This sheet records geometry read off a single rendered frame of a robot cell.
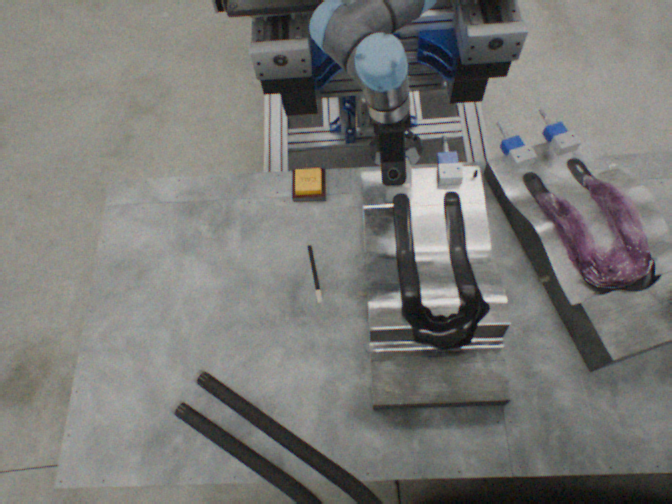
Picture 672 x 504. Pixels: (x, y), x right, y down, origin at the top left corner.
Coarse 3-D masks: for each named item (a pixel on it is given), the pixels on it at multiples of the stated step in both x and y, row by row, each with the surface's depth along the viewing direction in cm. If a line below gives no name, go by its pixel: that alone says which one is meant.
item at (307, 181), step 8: (296, 176) 123; (304, 176) 123; (312, 176) 123; (320, 176) 123; (296, 184) 122; (304, 184) 122; (312, 184) 122; (320, 184) 122; (296, 192) 122; (304, 192) 123; (312, 192) 123; (320, 192) 123
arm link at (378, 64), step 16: (368, 48) 78; (384, 48) 78; (400, 48) 77; (352, 64) 82; (368, 64) 77; (384, 64) 77; (400, 64) 78; (368, 80) 79; (384, 80) 78; (400, 80) 80; (368, 96) 84; (384, 96) 82; (400, 96) 84
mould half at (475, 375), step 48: (384, 192) 114; (432, 192) 114; (480, 192) 113; (384, 240) 110; (432, 240) 110; (480, 240) 109; (384, 288) 102; (432, 288) 101; (480, 288) 100; (384, 336) 101; (480, 336) 102; (384, 384) 101; (432, 384) 100; (480, 384) 100
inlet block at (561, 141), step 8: (544, 112) 125; (544, 120) 124; (544, 128) 122; (552, 128) 121; (560, 128) 121; (544, 136) 123; (552, 136) 120; (560, 136) 118; (568, 136) 118; (576, 136) 118; (552, 144) 120; (560, 144) 118; (568, 144) 118; (576, 144) 118; (560, 152) 119; (568, 152) 120
